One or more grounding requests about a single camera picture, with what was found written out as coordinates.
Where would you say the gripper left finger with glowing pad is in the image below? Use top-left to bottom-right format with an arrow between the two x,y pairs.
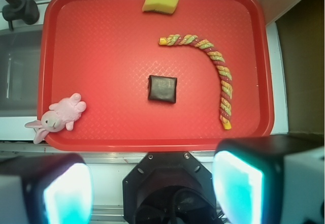
1,153 -> 93,223

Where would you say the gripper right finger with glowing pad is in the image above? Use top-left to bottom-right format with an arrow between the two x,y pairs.
212,135 -> 324,223

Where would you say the pink plush bunny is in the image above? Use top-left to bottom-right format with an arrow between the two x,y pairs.
25,93 -> 87,144

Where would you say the red plastic tray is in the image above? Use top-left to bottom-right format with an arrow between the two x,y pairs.
37,0 -> 274,152

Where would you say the grey metal sink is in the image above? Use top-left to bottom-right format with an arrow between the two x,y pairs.
1,30 -> 42,117

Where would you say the dark brown square block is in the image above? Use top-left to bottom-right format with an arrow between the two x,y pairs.
148,75 -> 177,104

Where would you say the black faucet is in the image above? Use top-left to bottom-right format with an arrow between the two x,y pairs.
2,0 -> 40,31

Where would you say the yellow sponge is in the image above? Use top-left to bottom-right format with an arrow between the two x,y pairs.
142,0 -> 179,15

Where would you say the multicolored twisted rope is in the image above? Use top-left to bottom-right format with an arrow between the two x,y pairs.
158,33 -> 234,131

